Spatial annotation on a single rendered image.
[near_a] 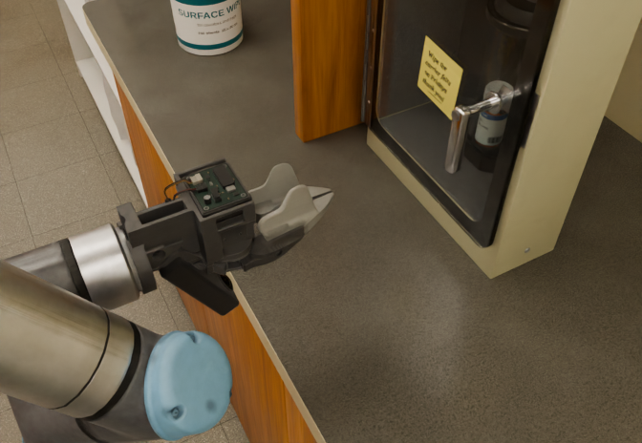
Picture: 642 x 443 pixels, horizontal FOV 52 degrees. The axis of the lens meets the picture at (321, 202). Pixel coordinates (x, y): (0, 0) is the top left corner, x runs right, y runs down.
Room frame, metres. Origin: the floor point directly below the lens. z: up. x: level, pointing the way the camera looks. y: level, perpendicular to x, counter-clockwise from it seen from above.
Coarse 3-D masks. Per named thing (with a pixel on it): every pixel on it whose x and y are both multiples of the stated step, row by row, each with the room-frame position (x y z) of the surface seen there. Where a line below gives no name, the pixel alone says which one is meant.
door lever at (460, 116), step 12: (492, 96) 0.59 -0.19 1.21; (456, 108) 0.57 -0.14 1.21; (468, 108) 0.57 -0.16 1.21; (480, 108) 0.57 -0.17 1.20; (492, 108) 0.58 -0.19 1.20; (456, 120) 0.56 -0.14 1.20; (468, 120) 0.56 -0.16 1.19; (456, 132) 0.56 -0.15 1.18; (456, 144) 0.56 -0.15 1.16; (456, 156) 0.56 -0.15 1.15; (456, 168) 0.56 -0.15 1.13
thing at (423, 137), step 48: (384, 0) 0.79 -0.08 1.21; (432, 0) 0.70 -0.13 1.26; (480, 0) 0.63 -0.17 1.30; (528, 0) 0.57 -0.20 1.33; (384, 48) 0.78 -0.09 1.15; (480, 48) 0.62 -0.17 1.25; (528, 48) 0.56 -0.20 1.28; (384, 96) 0.77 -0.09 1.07; (480, 96) 0.61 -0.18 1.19; (528, 96) 0.55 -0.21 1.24; (384, 144) 0.77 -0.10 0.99; (432, 144) 0.67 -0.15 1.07; (480, 144) 0.59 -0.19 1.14; (432, 192) 0.65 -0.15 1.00; (480, 192) 0.58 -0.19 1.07; (480, 240) 0.56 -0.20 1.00
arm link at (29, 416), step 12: (12, 408) 0.27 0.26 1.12; (24, 408) 0.26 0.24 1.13; (36, 408) 0.26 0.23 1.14; (24, 420) 0.26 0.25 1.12; (36, 420) 0.25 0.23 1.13; (48, 420) 0.25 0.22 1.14; (60, 420) 0.25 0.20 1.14; (72, 420) 0.24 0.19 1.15; (24, 432) 0.25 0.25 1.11; (36, 432) 0.25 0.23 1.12; (48, 432) 0.25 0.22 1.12; (60, 432) 0.24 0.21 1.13; (72, 432) 0.24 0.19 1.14
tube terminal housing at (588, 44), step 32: (576, 0) 0.55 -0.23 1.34; (608, 0) 0.57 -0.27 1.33; (640, 0) 0.59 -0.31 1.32; (576, 32) 0.56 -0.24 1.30; (608, 32) 0.58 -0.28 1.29; (544, 64) 0.56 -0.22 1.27; (576, 64) 0.56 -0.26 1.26; (608, 64) 0.59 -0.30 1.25; (544, 96) 0.55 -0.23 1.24; (576, 96) 0.57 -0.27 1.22; (608, 96) 0.60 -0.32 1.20; (544, 128) 0.56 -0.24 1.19; (576, 128) 0.58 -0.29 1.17; (384, 160) 0.78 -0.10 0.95; (544, 160) 0.56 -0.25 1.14; (576, 160) 0.59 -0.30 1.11; (416, 192) 0.70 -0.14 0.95; (512, 192) 0.55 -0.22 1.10; (544, 192) 0.57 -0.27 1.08; (448, 224) 0.63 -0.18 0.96; (512, 224) 0.55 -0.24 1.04; (544, 224) 0.58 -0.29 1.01; (480, 256) 0.57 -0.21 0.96; (512, 256) 0.56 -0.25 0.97
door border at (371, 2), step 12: (372, 0) 0.82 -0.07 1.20; (372, 12) 0.81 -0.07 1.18; (372, 24) 0.81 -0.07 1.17; (372, 36) 0.81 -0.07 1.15; (372, 48) 0.81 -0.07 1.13; (372, 60) 0.81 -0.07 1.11; (372, 72) 0.81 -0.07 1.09; (540, 72) 0.55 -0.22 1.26; (372, 84) 0.80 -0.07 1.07; (372, 96) 0.80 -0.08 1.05
